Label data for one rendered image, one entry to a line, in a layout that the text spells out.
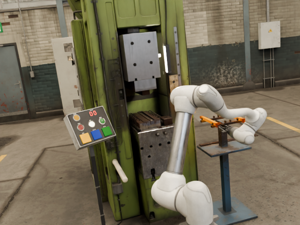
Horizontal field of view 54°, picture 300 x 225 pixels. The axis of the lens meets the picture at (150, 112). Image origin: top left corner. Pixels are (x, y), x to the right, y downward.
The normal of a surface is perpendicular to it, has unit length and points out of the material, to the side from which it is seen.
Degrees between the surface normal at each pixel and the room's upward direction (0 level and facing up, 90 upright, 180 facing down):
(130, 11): 90
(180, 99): 70
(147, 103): 90
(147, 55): 90
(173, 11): 90
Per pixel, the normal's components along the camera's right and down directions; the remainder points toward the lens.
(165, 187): -0.60, -0.27
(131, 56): 0.29, 0.18
